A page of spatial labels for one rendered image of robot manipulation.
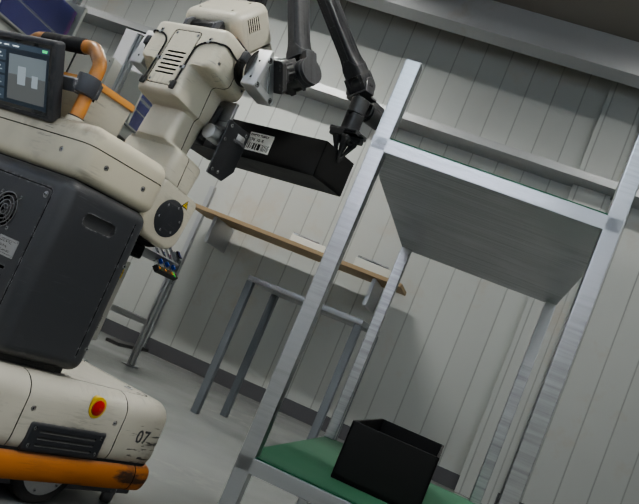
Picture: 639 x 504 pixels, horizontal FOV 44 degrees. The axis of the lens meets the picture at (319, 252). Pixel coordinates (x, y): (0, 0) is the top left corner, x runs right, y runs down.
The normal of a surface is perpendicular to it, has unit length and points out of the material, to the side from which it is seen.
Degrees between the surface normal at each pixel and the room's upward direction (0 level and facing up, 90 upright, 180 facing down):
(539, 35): 90
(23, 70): 115
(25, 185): 90
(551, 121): 90
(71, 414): 90
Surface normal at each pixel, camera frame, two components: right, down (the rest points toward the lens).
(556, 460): -0.18, -0.20
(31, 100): -0.59, 0.11
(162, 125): -0.41, -0.43
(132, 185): 0.79, 0.26
